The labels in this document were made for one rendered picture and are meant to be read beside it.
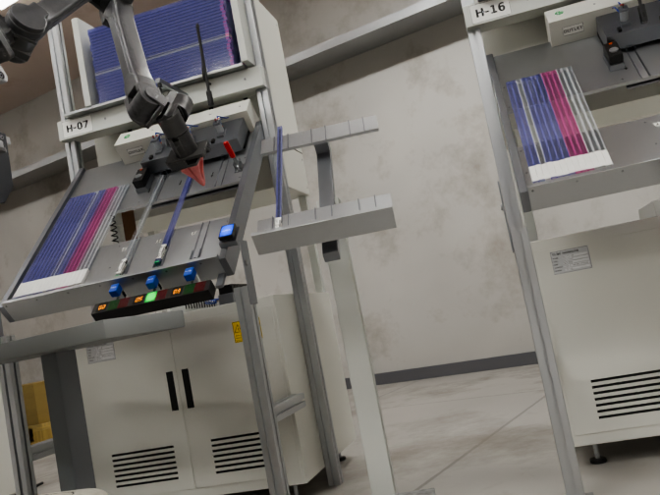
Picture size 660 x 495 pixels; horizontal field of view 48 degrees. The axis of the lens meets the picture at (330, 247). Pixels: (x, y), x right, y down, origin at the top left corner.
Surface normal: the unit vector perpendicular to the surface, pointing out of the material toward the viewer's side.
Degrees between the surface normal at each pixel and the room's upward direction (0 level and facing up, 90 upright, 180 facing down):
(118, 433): 90
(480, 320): 90
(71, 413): 90
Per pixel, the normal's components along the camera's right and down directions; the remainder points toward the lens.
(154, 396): -0.25, -0.05
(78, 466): 0.84, -0.21
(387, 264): -0.51, 0.01
